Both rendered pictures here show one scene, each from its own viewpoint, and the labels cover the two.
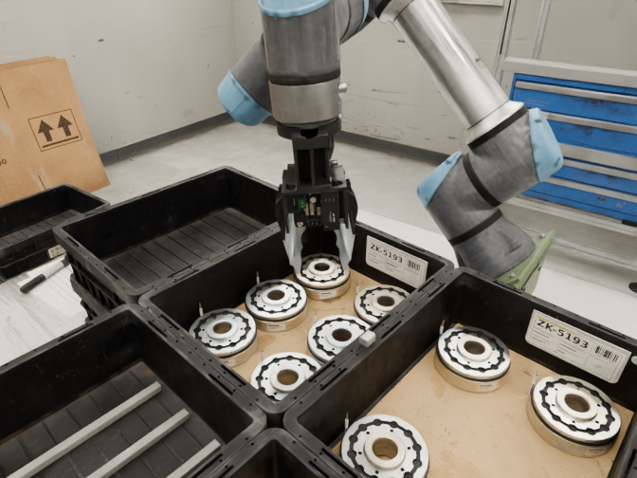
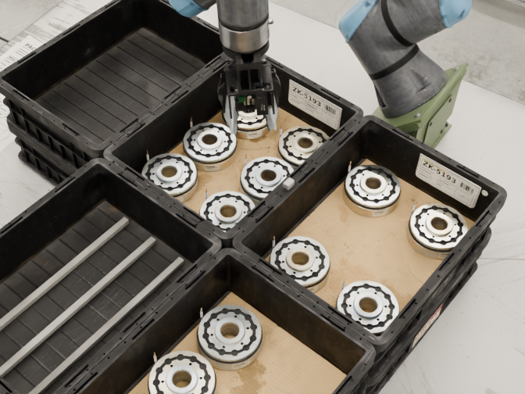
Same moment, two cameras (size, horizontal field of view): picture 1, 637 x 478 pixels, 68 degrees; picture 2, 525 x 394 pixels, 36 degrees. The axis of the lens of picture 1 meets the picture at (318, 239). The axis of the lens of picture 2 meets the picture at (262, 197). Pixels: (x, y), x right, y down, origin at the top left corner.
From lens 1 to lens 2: 0.78 m
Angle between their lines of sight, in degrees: 19
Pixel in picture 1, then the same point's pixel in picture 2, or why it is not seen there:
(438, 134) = not seen: outside the picture
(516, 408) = (399, 227)
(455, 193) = (373, 35)
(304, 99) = (244, 39)
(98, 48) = not seen: outside the picture
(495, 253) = (406, 91)
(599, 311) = (511, 133)
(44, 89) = not seen: outside the picture
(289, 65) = (234, 20)
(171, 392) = (136, 223)
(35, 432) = (44, 256)
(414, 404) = (324, 227)
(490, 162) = (404, 11)
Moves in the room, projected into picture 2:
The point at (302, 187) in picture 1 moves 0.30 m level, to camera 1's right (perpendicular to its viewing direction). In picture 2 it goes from (242, 91) to (437, 87)
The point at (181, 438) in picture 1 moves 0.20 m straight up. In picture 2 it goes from (153, 257) to (143, 182)
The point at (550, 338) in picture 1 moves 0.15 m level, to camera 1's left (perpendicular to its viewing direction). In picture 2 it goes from (431, 174) to (350, 177)
